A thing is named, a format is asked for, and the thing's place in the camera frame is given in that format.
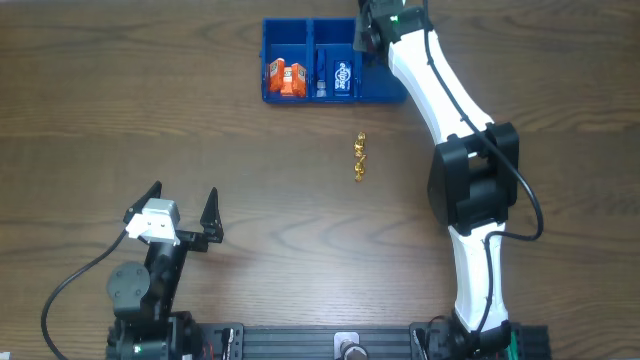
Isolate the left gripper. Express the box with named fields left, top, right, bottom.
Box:
left=123, top=180, right=225, bottom=253

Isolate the blue candy pack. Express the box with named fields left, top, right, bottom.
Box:
left=333, top=60, right=355, bottom=93
left=314, top=48, right=329, bottom=99

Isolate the orange candy box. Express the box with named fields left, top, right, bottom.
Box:
left=267, top=58, right=286, bottom=94
left=280, top=67, right=296, bottom=97
left=290, top=62, right=308, bottom=99

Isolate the blue tray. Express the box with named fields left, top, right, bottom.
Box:
left=259, top=17, right=409, bottom=105

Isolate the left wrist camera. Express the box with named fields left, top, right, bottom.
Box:
left=124, top=197, right=181, bottom=246

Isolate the mounting rail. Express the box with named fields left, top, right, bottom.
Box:
left=106, top=321, right=551, bottom=360

